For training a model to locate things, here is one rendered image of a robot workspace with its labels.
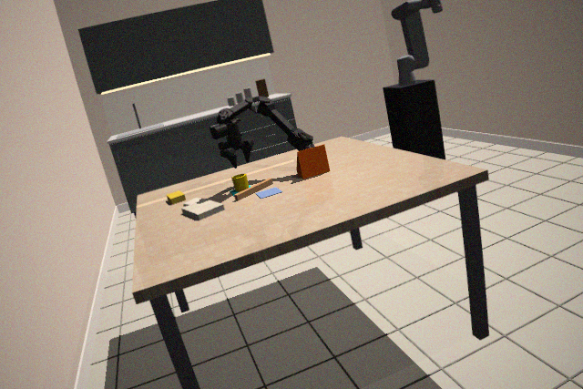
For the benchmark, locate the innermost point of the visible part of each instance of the yellow cup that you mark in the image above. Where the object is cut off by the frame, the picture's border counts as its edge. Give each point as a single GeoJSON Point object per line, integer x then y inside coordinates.
{"type": "Point", "coordinates": [240, 182]}

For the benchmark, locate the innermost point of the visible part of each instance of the yellow rectangular block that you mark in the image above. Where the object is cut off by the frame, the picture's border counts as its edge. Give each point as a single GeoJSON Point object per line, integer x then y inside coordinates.
{"type": "Point", "coordinates": [176, 197]}

